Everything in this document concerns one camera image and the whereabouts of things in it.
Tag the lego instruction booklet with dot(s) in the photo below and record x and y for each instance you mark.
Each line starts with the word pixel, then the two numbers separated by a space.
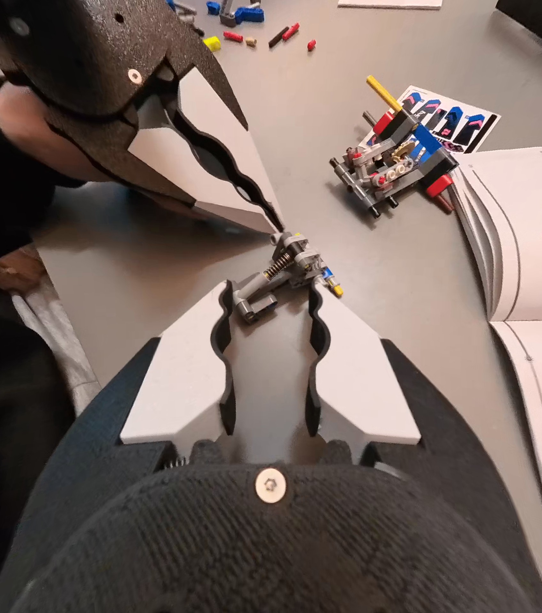
pixel 515 268

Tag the blue and grey lego piece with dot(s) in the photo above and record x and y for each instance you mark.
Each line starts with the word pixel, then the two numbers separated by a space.
pixel 247 15

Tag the person's dark clothing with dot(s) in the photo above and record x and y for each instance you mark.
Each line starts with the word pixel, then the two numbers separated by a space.
pixel 3 431

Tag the grey lego pins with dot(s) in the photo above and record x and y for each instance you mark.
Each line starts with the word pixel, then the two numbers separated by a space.
pixel 183 7

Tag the large lego chassis assembly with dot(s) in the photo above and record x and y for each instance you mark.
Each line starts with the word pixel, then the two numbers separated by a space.
pixel 395 163

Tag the yellow lego piece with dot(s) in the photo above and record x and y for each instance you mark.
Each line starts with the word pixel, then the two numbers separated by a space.
pixel 212 43

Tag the brown wooden board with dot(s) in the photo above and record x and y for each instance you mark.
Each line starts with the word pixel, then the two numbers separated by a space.
pixel 7 270

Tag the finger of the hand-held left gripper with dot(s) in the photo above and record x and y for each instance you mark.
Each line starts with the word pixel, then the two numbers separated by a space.
pixel 165 153
pixel 232 139

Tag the small blue lego piece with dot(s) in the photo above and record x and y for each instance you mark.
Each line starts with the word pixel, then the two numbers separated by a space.
pixel 212 8

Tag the person's left hand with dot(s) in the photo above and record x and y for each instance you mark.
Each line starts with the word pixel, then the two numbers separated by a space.
pixel 27 129

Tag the lego sticker sheet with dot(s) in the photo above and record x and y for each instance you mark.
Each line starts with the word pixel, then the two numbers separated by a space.
pixel 448 122

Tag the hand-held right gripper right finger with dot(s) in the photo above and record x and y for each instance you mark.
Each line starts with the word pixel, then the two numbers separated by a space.
pixel 361 383

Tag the black lego pin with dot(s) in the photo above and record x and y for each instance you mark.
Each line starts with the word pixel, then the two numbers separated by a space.
pixel 278 37

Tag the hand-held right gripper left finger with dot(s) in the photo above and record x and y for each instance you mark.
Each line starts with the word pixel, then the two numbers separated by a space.
pixel 180 378

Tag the small grey lego suspension assembly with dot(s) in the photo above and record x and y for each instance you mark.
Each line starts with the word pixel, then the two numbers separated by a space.
pixel 299 261

